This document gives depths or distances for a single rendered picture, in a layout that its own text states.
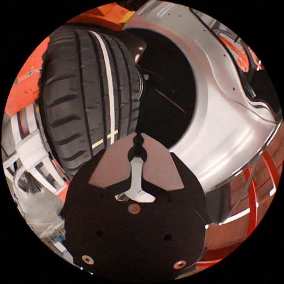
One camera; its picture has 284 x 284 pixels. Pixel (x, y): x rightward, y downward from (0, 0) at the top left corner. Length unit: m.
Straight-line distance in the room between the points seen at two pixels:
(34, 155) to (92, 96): 0.14
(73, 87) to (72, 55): 0.06
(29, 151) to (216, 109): 0.51
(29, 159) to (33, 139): 0.03
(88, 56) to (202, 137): 0.43
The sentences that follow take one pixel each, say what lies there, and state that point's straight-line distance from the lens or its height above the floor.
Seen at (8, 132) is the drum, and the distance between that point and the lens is 0.43.
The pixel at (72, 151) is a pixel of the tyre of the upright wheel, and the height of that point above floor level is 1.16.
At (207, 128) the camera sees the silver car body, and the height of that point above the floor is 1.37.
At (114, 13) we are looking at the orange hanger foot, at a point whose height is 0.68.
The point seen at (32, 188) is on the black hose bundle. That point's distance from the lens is 0.46.
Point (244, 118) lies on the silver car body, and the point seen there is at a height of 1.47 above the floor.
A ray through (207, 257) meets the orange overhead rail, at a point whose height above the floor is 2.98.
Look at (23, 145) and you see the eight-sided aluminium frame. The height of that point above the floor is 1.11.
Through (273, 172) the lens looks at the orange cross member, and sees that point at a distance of 1.55.
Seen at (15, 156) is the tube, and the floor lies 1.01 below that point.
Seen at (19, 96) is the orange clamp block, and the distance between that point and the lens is 0.15.
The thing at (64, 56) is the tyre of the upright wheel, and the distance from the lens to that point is 0.18.
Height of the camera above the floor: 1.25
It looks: 7 degrees down
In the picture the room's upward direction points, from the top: 129 degrees clockwise
